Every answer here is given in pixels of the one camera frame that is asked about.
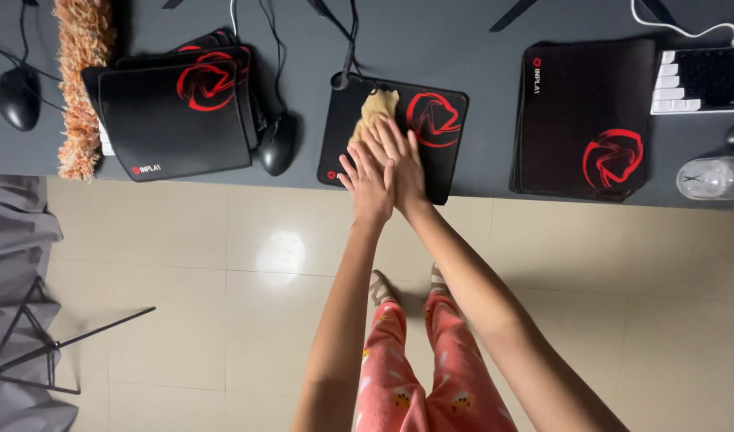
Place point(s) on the grey fabric cover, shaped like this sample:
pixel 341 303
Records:
pixel 13 240

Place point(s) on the clear transparent computer mouse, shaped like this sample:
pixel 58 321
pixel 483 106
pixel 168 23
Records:
pixel 712 179

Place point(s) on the person's right hand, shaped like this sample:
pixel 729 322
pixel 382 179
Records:
pixel 410 177

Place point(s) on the stack of black mouse pads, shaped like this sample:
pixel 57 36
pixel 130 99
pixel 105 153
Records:
pixel 583 114

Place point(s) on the black red-logo mouse pad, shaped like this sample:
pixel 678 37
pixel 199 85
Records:
pixel 247 90
pixel 214 41
pixel 163 132
pixel 445 162

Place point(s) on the person's left slipper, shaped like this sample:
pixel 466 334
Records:
pixel 380 289

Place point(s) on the pink patterned pajama pants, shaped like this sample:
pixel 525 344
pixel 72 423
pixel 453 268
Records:
pixel 397 372

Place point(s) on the person's right slipper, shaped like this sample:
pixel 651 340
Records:
pixel 438 279

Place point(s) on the orange shaggy duster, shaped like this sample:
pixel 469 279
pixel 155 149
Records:
pixel 79 90

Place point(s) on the person's slipper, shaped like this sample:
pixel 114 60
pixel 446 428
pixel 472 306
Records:
pixel 438 279
pixel 380 289

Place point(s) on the tan cleaning cloth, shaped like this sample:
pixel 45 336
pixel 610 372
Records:
pixel 376 108

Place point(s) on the black and white keyboard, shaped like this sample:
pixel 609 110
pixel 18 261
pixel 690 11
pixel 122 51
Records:
pixel 712 75

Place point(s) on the black tripod stand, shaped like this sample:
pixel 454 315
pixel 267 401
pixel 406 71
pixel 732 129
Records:
pixel 55 347

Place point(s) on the black monitor stand leg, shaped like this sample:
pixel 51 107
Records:
pixel 172 3
pixel 511 15
pixel 658 9

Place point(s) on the person's left hand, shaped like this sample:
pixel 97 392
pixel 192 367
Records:
pixel 370 195

